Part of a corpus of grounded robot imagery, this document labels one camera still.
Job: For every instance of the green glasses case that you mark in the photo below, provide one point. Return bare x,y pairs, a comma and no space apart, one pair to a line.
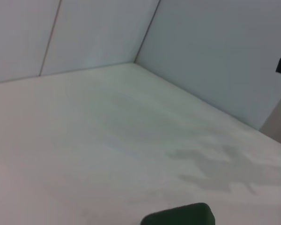
180,215

